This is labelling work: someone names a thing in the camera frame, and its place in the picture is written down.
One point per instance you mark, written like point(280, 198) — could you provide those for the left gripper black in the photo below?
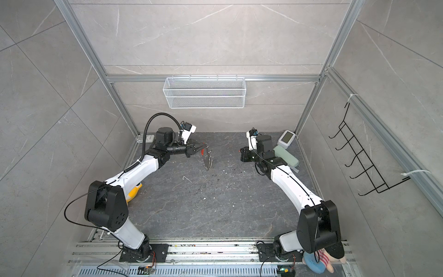
point(190, 148)

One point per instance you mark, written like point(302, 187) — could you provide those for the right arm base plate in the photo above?
point(267, 253)

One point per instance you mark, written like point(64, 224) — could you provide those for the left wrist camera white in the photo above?
point(186, 130)

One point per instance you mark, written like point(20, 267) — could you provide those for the grey key organizer red handle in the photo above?
point(207, 157)

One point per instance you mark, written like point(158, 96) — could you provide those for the green eyeglass case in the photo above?
point(290, 159)

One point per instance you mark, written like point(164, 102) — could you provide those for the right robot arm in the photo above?
point(318, 228)

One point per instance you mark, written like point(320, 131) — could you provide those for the white wire mesh basket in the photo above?
point(205, 92)

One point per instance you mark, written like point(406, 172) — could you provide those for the boy plush doll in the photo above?
point(321, 261)

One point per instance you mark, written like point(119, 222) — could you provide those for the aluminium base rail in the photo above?
point(187, 257)

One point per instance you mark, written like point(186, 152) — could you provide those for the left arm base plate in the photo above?
point(145, 254)

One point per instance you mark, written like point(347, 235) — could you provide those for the white corner bracket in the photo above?
point(148, 139)

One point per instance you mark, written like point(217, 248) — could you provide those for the yellow plush toy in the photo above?
point(133, 193)

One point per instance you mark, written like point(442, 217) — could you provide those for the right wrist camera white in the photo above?
point(251, 137)

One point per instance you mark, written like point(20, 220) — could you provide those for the white digital timer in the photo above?
point(286, 139)

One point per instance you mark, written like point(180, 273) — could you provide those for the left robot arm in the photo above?
point(107, 201)

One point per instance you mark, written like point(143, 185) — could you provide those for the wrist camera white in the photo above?
point(251, 137)
point(186, 130)

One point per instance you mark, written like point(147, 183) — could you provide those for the black wire hook rack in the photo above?
point(362, 158)

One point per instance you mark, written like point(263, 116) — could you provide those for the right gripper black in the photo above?
point(246, 152)

